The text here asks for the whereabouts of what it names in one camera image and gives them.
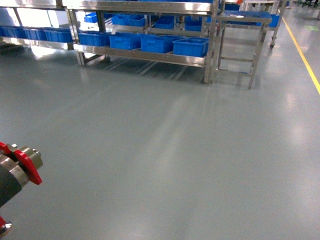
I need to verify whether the empty blue bin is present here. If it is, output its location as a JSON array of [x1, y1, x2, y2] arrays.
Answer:
[[140, 35, 185, 54]]

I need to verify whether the blue bin with red bags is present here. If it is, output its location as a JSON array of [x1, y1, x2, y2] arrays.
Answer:
[[173, 37, 209, 58]]

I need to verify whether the far left blue bin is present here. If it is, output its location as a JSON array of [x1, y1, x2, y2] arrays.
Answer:
[[109, 33, 155, 50]]

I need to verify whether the stainless steel shelf rack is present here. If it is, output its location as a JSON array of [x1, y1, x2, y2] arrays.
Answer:
[[62, 0, 219, 83]]

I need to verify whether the left stainless shelf rack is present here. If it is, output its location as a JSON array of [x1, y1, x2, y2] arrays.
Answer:
[[0, 0, 74, 51]]

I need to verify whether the stainless steel side table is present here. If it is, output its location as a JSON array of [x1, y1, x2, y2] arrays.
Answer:
[[214, 10, 272, 90]]

